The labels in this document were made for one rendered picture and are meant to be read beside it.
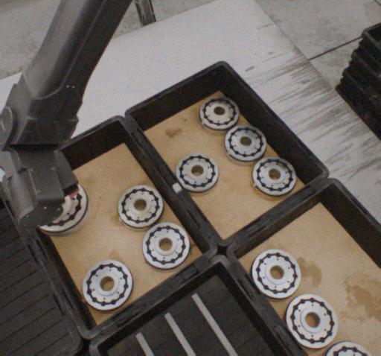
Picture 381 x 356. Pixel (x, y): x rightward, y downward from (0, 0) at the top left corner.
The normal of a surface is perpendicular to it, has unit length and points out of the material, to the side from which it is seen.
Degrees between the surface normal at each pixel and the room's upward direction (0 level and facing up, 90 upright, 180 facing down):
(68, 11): 54
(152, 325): 0
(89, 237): 0
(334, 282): 0
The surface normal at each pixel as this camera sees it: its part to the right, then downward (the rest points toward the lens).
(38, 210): 0.45, 0.80
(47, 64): -0.63, 0.04
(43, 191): 0.58, -0.53
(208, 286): 0.00, -0.47
